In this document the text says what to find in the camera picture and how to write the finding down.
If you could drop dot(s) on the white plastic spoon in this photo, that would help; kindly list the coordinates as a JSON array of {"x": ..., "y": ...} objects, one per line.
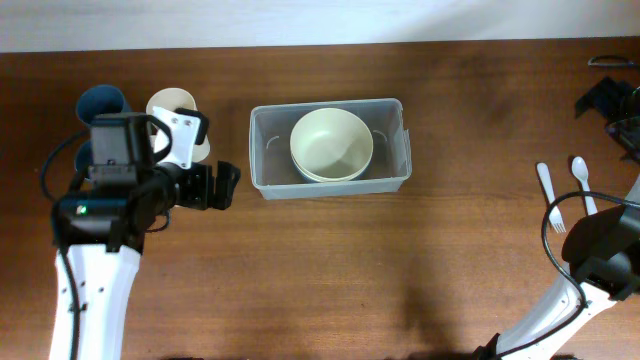
[{"x": 580, "y": 171}]

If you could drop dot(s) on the white plastic fork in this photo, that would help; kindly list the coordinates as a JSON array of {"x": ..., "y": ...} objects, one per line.
[{"x": 555, "y": 216}]

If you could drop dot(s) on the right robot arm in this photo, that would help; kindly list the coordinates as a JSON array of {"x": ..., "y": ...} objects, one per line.
[{"x": 598, "y": 268}]

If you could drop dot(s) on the blue cup back left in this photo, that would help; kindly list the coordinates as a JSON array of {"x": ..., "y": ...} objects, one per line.
[{"x": 98, "y": 100}]

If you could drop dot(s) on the blue cup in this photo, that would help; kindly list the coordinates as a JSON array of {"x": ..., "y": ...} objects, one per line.
[
  {"x": 83, "y": 158},
  {"x": 98, "y": 100}
]

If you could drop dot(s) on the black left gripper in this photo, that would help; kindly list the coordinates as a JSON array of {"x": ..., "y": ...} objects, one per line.
[{"x": 200, "y": 197}]

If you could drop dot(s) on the cream cup back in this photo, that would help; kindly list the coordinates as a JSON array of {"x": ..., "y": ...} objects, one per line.
[{"x": 172, "y": 99}]

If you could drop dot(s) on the cream bowl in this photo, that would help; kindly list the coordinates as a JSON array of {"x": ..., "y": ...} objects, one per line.
[
  {"x": 325, "y": 170},
  {"x": 330, "y": 132}
]

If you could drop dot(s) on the clear plastic container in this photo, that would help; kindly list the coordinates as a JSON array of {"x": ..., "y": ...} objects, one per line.
[{"x": 272, "y": 168}]

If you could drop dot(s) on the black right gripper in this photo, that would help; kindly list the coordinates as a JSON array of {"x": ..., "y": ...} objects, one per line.
[{"x": 603, "y": 99}]

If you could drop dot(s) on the blue cup front left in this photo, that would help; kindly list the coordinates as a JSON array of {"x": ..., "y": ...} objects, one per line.
[{"x": 83, "y": 158}]

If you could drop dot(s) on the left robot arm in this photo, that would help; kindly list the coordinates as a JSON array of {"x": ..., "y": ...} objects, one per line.
[{"x": 141, "y": 168}]

